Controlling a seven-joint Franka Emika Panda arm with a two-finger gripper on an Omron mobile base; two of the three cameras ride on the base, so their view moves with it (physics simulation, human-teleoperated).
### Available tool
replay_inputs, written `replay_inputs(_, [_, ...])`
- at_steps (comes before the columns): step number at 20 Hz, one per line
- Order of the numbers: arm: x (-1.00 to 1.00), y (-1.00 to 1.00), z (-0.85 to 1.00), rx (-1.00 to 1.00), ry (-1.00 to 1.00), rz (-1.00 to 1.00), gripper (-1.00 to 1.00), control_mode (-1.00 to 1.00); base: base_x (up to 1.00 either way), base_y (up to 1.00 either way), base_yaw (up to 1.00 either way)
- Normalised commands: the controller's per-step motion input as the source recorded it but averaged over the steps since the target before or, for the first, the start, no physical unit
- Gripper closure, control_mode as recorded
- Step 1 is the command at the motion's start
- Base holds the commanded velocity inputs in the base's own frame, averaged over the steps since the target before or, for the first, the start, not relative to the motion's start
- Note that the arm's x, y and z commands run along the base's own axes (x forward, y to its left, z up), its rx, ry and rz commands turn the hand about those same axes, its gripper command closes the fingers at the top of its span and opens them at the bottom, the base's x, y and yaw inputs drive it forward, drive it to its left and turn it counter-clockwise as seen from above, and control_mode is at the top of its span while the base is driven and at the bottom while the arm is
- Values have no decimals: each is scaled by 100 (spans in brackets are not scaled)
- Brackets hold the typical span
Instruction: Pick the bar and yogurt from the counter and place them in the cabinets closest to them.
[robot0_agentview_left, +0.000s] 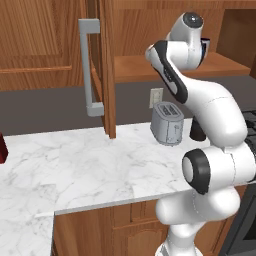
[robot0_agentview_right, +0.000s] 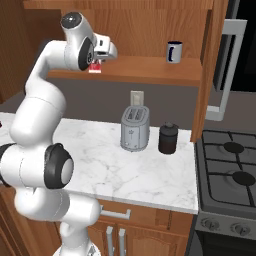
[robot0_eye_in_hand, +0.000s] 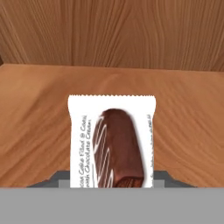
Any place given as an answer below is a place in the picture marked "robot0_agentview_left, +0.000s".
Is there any silver toaster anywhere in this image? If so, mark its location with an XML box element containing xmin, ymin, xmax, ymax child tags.
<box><xmin>149</xmin><ymin>100</ymin><xmax>185</xmax><ymax>147</ymax></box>

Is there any wooden drawer front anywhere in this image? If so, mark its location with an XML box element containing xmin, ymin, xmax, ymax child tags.
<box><xmin>111</xmin><ymin>199</ymin><xmax>161</xmax><ymax>230</ymax></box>

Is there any wooden base cabinet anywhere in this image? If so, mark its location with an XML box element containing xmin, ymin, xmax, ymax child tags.
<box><xmin>50</xmin><ymin>184</ymin><xmax>248</xmax><ymax>256</ymax></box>

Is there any wooden base cabinet door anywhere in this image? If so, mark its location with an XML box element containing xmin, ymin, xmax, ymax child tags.
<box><xmin>112</xmin><ymin>223</ymin><xmax>173</xmax><ymax>256</ymax></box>

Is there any black hob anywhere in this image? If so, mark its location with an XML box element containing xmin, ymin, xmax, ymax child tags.
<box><xmin>241</xmin><ymin>109</ymin><xmax>256</xmax><ymax>158</ymax></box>

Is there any dark red box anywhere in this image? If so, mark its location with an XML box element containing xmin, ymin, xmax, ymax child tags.
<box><xmin>0</xmin><ymin>132</ymin><xmax>10</xmax><ymax>165</ymax></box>

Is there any dark grey oven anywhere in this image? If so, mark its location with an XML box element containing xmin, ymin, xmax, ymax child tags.
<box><xmin>218</xmin><ymin>182</ymin><xmax>256</xmax><ymax>256</ymax></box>

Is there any white wall outlet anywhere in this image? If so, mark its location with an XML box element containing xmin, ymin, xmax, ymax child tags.
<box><xmin>148</xmin><ymin>87</ymin><xmax>165</xmax><ymax>109</ymax></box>

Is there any open wooden wall cabinet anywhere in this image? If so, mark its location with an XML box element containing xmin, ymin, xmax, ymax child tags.
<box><xmin>112</xmin><ymin>0</ymin><xmax>256</xmax><ymax>84</ymax></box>

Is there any wooden wall cabinet door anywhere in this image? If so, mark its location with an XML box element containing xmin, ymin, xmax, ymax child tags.
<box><xmin>84</xmin><ymin>0</ymin><xmax>117</xmax><ymax>140</ymax></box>
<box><xmin>216</xmin><ymin>8</ymin><xmax>256</xmax><ymax>80</ymax></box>
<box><xmin>0</xmin><ymin>0</ymin><xmax>88</xmax><ymax>93</ymax></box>

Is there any grey cabinet door handle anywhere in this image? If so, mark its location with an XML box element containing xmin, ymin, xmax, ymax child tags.
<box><xmin>78</xmin><ymin>18</ymin><xmax>105</xmax><ymax>118</ymax></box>

